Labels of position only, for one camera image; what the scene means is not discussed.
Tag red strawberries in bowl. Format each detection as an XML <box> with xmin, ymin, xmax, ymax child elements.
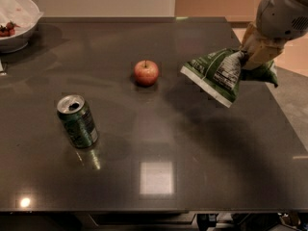
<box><xmin>0</xmin><ymin>21</ymin><xmax>18</xmax><ymax>38</ymax></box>

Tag red apple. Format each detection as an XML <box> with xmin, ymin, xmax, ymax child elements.
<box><xmin>134</xmin><ymin>60</ymin><xmax>159</xmax><ymax>87</ymax></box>

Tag green jalapeno chip bag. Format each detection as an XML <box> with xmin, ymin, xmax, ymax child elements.
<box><xmin>180</xmin><ymin>48</ymin><xmax>278</xmax><ymax>108</ymax></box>

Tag white bowl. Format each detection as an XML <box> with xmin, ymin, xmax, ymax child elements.
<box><xmin>0</xmin><ymin>0</ymin><xmax>44</xmax><ymax>54</ymax></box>

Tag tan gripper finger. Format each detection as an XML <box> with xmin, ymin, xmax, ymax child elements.
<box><xmin>240</xmin><ymin>22</ymin><xmax>287</xmax><ymax>70</ymax></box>

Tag white napkin in bowl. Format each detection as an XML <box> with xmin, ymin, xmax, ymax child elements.
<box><xmin>0</xmin><ymin>0</ymin><xmax>43</xmax><ymax>28</ymax></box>

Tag green soda can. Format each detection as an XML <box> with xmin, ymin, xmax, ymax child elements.
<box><xmin>57</xmin><ymin>94</ymin><xmax>98</xmax><ymax>149</ymax></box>

